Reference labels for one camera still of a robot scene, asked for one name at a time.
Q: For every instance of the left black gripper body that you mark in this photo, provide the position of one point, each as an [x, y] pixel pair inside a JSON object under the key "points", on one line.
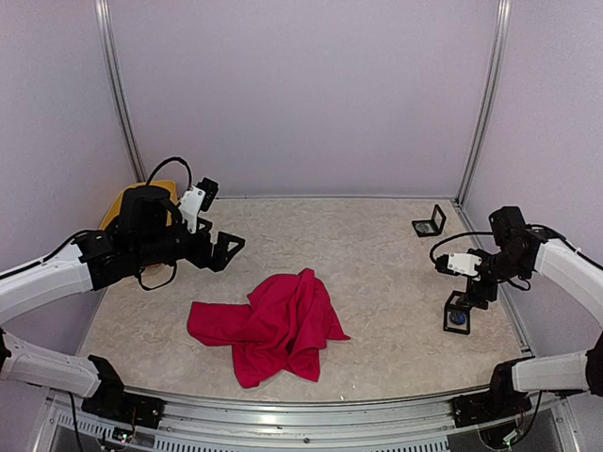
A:
{"points": [[155, 249]]}

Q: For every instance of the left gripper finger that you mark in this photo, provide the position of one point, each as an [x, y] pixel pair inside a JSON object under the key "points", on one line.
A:
{"points": [[224, 250], [204, 226]]}

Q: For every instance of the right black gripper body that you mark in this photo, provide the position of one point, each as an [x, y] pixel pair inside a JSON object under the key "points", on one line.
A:
{"points": [[477, 293]]}

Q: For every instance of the black brooch display box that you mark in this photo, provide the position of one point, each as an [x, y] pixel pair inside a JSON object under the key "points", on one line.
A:
{"points": [[437, 221]]}

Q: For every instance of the magenta t-shirt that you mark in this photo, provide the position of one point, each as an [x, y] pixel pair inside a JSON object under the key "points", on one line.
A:
{"points": [[288, 320]]}

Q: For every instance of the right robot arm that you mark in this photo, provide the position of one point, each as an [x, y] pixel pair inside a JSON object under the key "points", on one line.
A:
{"points": [[534, 252]]}

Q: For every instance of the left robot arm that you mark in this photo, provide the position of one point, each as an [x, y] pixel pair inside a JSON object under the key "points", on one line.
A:
{"points": [[150, 229]]}

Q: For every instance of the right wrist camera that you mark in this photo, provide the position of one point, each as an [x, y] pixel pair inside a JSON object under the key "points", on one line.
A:
{"points": [[458, 264]]}

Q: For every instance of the aluminium front rail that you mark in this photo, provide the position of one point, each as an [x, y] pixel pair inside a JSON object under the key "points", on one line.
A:
{"points": [[194, 423]]}

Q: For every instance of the right aluminium post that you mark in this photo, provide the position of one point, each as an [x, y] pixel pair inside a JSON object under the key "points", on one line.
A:
{"points": [[488, 98]]}

